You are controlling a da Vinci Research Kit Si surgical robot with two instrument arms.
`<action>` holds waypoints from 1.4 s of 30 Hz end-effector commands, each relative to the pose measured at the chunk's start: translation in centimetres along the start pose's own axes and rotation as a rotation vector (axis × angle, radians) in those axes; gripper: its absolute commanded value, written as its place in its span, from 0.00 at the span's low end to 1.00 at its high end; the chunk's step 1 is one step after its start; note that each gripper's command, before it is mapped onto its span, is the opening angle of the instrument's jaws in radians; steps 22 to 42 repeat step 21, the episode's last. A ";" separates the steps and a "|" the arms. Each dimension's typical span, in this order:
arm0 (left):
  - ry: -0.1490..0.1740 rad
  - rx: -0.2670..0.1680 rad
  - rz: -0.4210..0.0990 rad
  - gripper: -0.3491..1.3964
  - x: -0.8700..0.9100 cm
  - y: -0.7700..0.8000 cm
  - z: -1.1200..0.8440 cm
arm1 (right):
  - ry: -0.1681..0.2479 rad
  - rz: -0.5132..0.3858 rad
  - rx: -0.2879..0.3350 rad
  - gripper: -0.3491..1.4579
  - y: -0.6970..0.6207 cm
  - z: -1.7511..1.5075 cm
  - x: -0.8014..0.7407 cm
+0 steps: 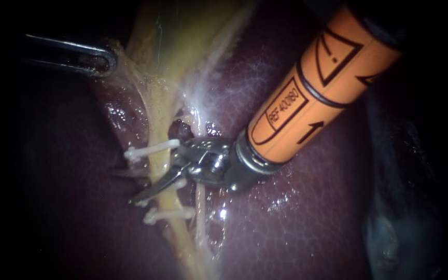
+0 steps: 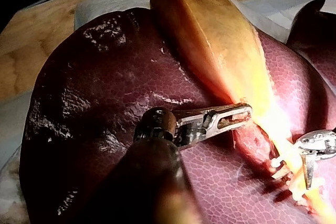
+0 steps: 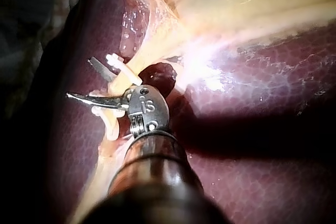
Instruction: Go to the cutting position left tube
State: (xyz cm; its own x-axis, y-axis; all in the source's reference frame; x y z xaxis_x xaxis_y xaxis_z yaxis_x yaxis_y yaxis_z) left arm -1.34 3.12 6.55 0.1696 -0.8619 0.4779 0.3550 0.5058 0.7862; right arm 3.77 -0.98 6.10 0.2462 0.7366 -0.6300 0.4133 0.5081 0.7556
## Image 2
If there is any left arm instrument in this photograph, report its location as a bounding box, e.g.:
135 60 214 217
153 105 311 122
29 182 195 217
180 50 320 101
133 106 211 152

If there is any white clip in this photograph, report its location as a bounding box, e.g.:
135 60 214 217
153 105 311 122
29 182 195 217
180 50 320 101
269 158 293 180
287 179 311 207

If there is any gallbladder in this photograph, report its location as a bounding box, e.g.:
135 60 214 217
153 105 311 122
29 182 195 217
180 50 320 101
149 0 284 141

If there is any right arm instrument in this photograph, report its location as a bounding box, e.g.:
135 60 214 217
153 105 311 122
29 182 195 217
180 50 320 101
293 129 336 161

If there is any light wooden board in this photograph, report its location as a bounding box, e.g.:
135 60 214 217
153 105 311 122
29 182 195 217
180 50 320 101
0 0 336 99

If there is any thin tube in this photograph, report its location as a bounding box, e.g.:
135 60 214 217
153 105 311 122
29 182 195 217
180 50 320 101
272 140 330 224

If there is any right arm instrument jaw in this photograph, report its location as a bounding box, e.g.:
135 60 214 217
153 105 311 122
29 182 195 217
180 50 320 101
301 154 316 190

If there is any left arm instrument jaw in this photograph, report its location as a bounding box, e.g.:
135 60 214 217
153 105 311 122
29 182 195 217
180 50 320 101
203 103 253 137
206 103 248 116

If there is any dark red liver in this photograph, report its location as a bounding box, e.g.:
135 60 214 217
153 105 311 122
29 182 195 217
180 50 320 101
19 0 336 224

